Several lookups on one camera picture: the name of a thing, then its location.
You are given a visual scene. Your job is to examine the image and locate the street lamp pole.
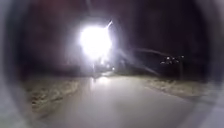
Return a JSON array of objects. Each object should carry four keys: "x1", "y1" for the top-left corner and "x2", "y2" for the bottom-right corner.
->
[{"x1": 79, "y1": 20, "x2": 114, "y2": 80}]

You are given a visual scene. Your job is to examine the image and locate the grey asphalt path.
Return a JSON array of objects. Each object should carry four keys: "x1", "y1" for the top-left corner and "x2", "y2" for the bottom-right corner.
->
[{"x1": 36, "y1": 75, "x2": 198, "y2": 128}]

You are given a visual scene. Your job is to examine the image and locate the dry grass verge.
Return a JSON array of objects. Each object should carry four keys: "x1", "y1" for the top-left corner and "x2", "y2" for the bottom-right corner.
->
[{"x1": 23, "y1": 75, "x2": 91, "y2": 113}]

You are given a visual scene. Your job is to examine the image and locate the pale gravel verge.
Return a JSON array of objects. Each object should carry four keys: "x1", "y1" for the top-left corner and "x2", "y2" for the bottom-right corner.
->
[{"x1": 133, "y1": 75, "x2": 214, "y2": 99}]

